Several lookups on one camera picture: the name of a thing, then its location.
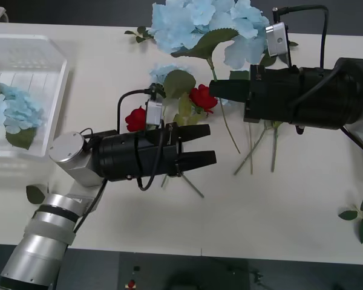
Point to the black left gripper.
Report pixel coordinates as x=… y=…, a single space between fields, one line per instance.
x=160 y=154

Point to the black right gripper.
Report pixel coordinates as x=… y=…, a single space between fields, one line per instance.
x=269 y=93

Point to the large pale blue flower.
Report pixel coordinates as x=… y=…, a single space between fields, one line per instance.
x=181 y=27

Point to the silver and black right arm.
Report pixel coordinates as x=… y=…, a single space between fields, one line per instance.
x=326 y=99

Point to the silver and black left arm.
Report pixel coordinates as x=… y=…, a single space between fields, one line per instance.
x=39 y=250

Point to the green leaf twig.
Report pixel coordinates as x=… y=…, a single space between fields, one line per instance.
x=34 y=194
x=267 y=62
x=141 y=29
x=348 y=215

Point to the dark robot torso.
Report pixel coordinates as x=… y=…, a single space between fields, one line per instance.
x=184 y=272

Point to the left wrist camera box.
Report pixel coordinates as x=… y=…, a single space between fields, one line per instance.
x=154 y=113

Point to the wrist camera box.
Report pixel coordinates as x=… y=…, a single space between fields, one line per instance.
x=154 y=113
x=276 y=39

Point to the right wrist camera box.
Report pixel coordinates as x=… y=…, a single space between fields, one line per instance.
x=276 y=39

